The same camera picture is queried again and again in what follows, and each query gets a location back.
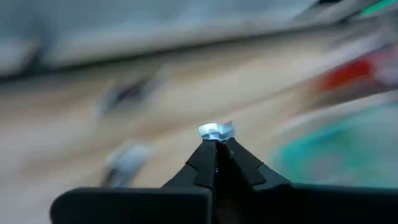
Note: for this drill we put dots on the red soda can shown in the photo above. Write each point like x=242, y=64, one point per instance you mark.
x=345, y=74

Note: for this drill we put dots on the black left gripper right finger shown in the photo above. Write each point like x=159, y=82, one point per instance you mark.
x=248, y=177

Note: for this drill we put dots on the translucent green plastic basket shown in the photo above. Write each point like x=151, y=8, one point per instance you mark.
x=335, y=149

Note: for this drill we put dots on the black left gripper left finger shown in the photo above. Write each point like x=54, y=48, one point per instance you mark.
x=199, y=174

